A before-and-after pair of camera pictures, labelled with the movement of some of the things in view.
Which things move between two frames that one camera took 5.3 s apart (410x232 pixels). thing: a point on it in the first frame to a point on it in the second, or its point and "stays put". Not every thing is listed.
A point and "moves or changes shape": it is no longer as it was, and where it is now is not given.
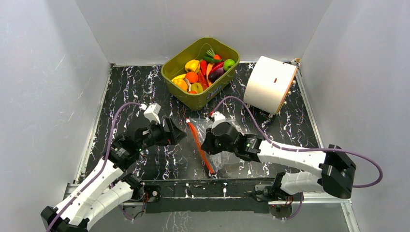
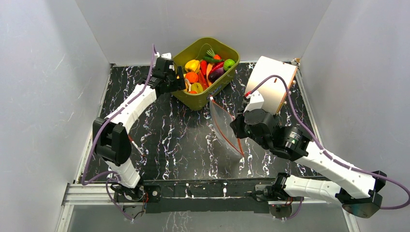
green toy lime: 228,64 stays put
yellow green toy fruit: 197,87 stays put
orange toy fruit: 192,77 stays put
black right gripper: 212,140 to 239,125
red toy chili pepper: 216,65 stays put
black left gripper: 173,137 to 180,85
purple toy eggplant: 213,75 stays put
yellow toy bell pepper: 192,65 stays put
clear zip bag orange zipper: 215,163 moves or changes shape
